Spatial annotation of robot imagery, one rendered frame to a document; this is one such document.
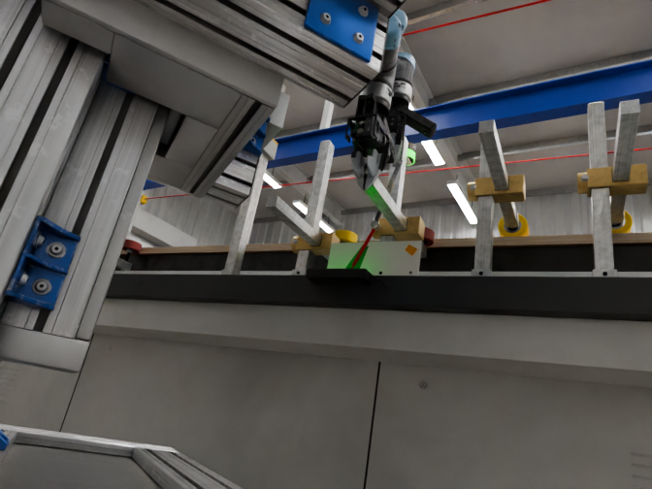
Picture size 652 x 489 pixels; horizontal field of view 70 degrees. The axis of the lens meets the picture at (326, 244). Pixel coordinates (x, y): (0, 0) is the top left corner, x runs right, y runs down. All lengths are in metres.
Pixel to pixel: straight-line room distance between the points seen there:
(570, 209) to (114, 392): 8.35
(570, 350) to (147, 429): 1.37
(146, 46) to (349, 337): 0.86
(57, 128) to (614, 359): 1.03
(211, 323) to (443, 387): 0.70
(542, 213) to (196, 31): 8.89
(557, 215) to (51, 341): 8.97
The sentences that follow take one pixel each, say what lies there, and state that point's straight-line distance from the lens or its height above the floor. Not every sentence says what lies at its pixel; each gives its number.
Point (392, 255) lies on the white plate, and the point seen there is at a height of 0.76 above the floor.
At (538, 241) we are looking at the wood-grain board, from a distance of 1.41.
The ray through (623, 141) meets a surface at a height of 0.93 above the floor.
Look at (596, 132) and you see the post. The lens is 1.32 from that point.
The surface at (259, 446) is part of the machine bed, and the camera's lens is 1.55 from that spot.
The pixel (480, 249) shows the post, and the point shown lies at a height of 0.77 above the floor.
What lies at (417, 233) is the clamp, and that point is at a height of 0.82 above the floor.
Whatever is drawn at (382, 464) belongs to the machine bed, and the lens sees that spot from 1.38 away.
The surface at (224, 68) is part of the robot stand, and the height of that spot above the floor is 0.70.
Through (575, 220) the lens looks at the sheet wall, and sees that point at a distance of 9.20.
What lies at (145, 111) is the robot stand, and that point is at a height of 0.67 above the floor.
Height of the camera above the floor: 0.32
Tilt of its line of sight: 21 degrees up
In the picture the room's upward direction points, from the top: 10 degrees clockwise
